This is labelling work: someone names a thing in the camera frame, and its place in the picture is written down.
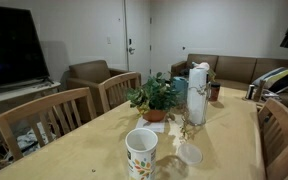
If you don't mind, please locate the white paper towel roll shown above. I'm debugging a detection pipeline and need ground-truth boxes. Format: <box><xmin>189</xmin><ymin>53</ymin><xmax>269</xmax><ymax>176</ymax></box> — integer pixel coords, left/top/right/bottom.
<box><xmin>187</xmin><ymin>68</ymin><xmax>207</xmax><ymax>125</ymax></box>

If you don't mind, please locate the dried twig with berries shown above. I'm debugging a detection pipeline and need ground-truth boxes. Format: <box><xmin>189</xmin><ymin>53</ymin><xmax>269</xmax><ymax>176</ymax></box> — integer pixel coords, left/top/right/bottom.
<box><xmin>180</xmin><ymin>85</ymin><xmax>209</xmax><ymax>141</ymax></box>

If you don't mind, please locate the wooden chair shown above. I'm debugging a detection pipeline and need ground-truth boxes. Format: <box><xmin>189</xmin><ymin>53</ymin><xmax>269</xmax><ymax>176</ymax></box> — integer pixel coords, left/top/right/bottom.
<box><xmin>0</xmin><ymin>87</ymin><xmax>97</xmax><ymax>161</ymax></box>
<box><xmin>258</xmin><ymin>98</ymin><xmax>288</xmax><ymax>180</ymax></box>
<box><xmin>98</xmin><ymin>72</ymin><xmax>140</xmax><ymax>112</ymax></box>

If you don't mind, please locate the black flat screen television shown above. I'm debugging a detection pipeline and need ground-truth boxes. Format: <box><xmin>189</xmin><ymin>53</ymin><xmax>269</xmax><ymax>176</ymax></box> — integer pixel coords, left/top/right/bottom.
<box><xmin>0</xmin><ymin>7</ymin><xmax>49</xmax><ymax>86</ymax></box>

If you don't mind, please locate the white paper napkin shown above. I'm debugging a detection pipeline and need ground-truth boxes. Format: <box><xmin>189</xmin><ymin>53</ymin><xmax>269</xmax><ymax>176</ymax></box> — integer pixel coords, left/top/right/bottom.
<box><xmin>136</xmin><ymin>117</ymin><xmax>165</xmax><ymax>133</ymax></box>

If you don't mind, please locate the brown jar black lid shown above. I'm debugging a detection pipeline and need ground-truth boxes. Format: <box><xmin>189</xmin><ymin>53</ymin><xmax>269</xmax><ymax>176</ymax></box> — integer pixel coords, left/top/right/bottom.
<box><xmin>209</xmin><ymin>82</ymin><xmax>221</xmax><ymax>101</ymax></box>

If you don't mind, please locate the brown armchair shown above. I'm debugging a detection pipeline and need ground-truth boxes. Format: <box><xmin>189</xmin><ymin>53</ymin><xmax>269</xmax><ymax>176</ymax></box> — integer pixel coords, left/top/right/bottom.
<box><xmin>66</xmin><ymin>60</ymin><xmax>127</xmax><ymax>115</ymax></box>

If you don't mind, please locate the white door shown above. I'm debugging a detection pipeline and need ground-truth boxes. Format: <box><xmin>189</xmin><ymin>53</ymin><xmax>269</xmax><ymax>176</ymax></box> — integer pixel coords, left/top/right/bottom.
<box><xmin>124</xmin><ymin>0</ymin><xmax>151</xmax><ymax>84</ymax></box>

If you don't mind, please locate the wooden chair right side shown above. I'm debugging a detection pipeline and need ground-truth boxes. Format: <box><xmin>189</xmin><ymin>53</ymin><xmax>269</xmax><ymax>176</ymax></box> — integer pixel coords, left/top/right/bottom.
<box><xmin>258</xmin><ymin>98</ymin><xmax>288</xmax><ymax>180</ymax></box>

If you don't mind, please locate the striped cushion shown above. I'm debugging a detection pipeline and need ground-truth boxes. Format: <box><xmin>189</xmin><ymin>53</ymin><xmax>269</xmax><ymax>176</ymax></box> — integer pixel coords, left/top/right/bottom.
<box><xmin>253</xmin><ymin>67</ymin><xmax>288</xmax><ymax>94</ymax></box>

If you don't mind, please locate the brown sofa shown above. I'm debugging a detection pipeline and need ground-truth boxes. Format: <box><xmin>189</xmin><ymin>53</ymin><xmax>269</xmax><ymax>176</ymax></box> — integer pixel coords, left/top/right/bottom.
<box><xmin>171</xmin><ymin>54</ymin><xmax>288</xmax><ymax>107</ymax></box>

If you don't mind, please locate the white tv stand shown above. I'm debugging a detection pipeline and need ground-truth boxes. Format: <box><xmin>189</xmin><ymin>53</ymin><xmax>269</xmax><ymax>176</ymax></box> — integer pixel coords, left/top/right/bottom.
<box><xmin>0</xmin><ymin>81</ymin><xmax>61</xmax><ymax>102</ymax></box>

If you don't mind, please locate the wooden chair near left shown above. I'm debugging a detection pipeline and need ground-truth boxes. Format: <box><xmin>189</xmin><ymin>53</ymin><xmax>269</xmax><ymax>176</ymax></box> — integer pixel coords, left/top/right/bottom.
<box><xmin>0</xmin><ymin>87</ymin><xmax>97</xmax><ymax>161</ymax></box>

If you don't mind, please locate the white floral paper cup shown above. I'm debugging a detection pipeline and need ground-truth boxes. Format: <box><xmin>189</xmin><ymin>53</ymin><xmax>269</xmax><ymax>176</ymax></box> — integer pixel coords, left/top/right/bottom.
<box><xmin>125</xmin><ymin>128</ymin><xmax>158</xmax><ymax>180</ymax></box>

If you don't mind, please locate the wooden chair far left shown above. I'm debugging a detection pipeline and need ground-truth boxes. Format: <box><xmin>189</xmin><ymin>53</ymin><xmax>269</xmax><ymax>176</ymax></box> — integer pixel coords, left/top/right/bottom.
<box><xmin>98</xmin><ymin>72</ymin><xmax>140</xmax><ymax>112</ymax></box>

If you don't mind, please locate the potted green plant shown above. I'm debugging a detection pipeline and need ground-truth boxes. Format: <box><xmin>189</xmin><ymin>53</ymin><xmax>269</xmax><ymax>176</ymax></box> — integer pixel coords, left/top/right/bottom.
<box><xmin>126</xmin><ymin>72</ymin><xmax>179</xmax><ymax>122</ymax></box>

